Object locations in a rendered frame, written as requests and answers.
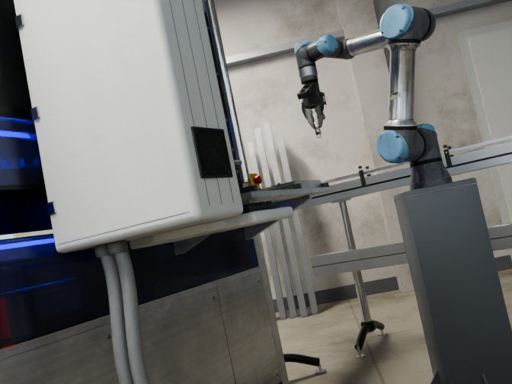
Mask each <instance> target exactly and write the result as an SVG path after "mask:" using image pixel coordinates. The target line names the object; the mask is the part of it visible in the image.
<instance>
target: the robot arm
mask: <svg viewBox="0 0 512 384"><path fill-rule="evenodd" d="M435 27H436V21H435V17H434V15H433V14H432V13H431V12H430V11H429V10H427V9H426V8H419V7H415V6H411V5H407V4H396V5H393V6H391V7H389V8H388V9H387V10H386V12H385V13H384V14H383V16H382V18H381V21H380V25H379V28H380V29H378V30H374V31H370V32H368V33H365V34H361V35H358V36H355V37H351V38H348V39H346V40H336V39H335V37H333V36H332V35H330V34H327V35H324V36H322V37H319V38H318V39H317V40H315V41H314V42H312V43H311V42H310V41H308V40H306V41H302V42H299V43H297V44H296V45H295V47H294V48H295V57H296V61H297V66H298V70H299V77H300V80H301V84H302V85H304V86H303V87H302V89H301V90H300V91H299V93H298V94H297V97H298V99H299V100H300V99H302V102H301V104H302V112H303V114H304V116H305V118H306V119H307V121H308V122H309V125H310V126H311V127H312V128H313V129H315V124H314V122H315V118H314V117H313V116H312V114H313V112H312V110H311V109H315V112H316V113H317V119H318V126H319V128H322V124H323V120H324V119H325V115H324V114H323V110H324V106H325V105H327V104H326V100H325V101H324V98H325V93H323V92H321V91H320V89H319V85H318V73H317V68H316V64H315V61H318V60H320V59H322V58H334V59H353V58H354V57H355V56H357V55H360V54H364V53H368V52H372V51H375V50H380V49H383V48H386V47H387V48H388V49H389V51H390V67H389V119H388V121H387V122H386V123H385V124H384V126H383V132H382V133H381V134H380V136H379V137H378V139H377V142H376V147H377V151H378V153H379V155H380V156H381V157H382V159H383V160H385V161H386V162H389V163H396V164H399V163H402V162H409V164H410V167H411V179H410V189H411V190H417V189H421V188H425V187H431V186H435V185H439V184H446V183H450V182H453V180H452V177H451V176H450V173H449V172H448V171H447V169H446V167H445V166H444V164H443V160H442V156H441V153H440V147H439V143H438V140H437V133H436V131H435V128H434V126H433V125H431V124H427V123H422V124H416V123H415V122H414V121H413V116H414V75H415V54H416V49H417V48H418V47H419V46H420V45H421V42H422V41H425V40H427V39H428V38H429V37H430V36H431V35H432V34H433V32H434V30H435ZM323 96H324V97H323Z"/></svg>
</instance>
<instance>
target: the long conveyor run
mask: <svg viewBox="0 0 512 384"><path fill-rule="evenodd" d="M508 141H512V136H506V137H503V138H500V139H494V140H491V141H487V142H481V143H478V144H475V145H471V146H465V147H462V148H458V149H453V150H451V146H447V145H444V146H443V147H444V148H445V150H443V152H441V156H442V157H444V156H445V158H443V159H442V160H443V164H444V166H445V167H446V169H447V171H448V172H449V173H450V176H453V175H458V174H464V173H467V172H471V171H477V170H482V169H485V168H491V167H495V166H499V165H506V164H509V163H512V142H511V143H508V144H504V145H500V146H495V147H491V148H487V149H482V150H478V151H474V152H469V153H466V154H461V155H456V156H454V155H453V154H457V153H460V152H466V151H470V150H473V149H479V148H482V147H486V146H492V145H495V144H499V143H503V142H508ZM446 148H447V149H446ZM406 165H410V164H409V162H402V163H399V164H396V163H395V164H392V165H387V166H382V167H379V168H374V169H370V170H369V168H370V167H369V166H366V169H367V171H363V170H361V168H362V166H359V167H358V168H359V169H360V171H359V172H357V173H354V174H349V175H345V176H341V177H338V178H332V179H329V180H326V181H321V183H322V184H323V183H326V182H328V183H329V184H331V183H334V182H338V181H344V180H347V179H351V178H357V177H360V178H358V179H355V180H352V181H345V182H342V183H338V184H332V185H329V187H332V190H333V191H332V192H327V193H324V194H318V195H315V196H312V199H311V200H309V201H307V202H306V203H304V204H303V205H302V206H300V207H298V208H297V210H299V209H302V208H306V207H311V206H317V205H320V204H324V203H330V202H331V201H336V200H342V199H346V198H352V197H358V196H363V195H366V194H372V193H376V192H380V191H384V190H390V189H394V188H397V187H404V186H408V185H410V179H411V167H407V168H400V169H397V170H394V171H387V172H384V173H381V174H375V175H371V174H373V173H376V172H380V171H386V170H389V169H393V168H399V167H402V166H406ZM364 175H367V177H364Z"/></svg>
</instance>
